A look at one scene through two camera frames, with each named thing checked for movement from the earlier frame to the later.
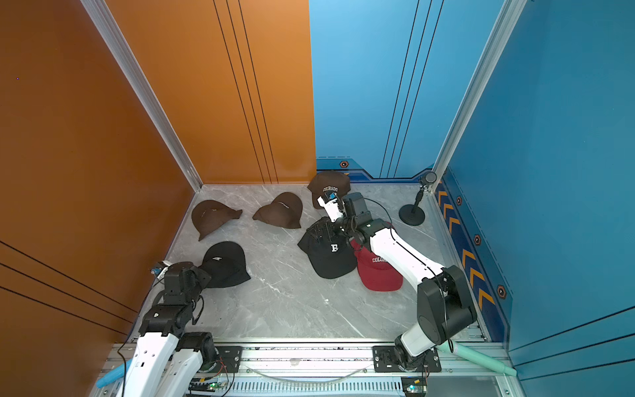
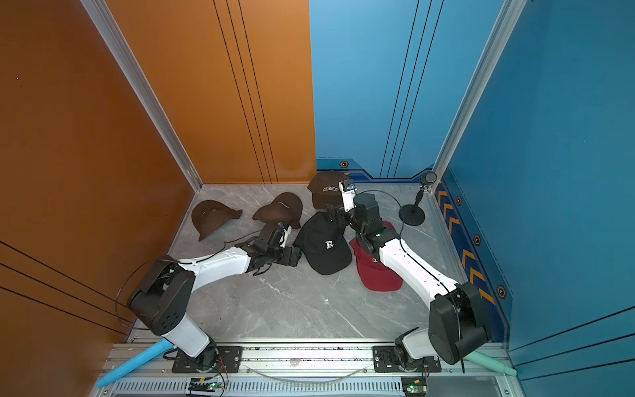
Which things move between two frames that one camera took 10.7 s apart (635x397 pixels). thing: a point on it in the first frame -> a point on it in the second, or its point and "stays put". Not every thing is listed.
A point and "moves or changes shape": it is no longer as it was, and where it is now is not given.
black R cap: (330, 251) moves or changes shape
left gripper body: (202, 279) -> (283, 255)
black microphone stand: (413, 214) stays put
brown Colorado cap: (328, 181) stays put
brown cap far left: (208, 215) stays put
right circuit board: (414, 386) stays put
